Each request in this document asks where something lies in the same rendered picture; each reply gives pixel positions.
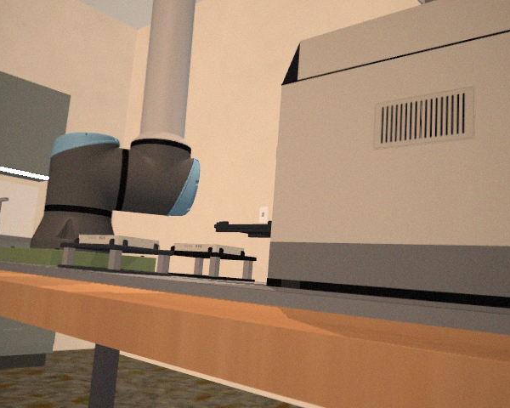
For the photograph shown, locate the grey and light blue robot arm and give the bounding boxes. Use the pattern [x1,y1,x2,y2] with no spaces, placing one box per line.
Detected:
[30,0,201,250]

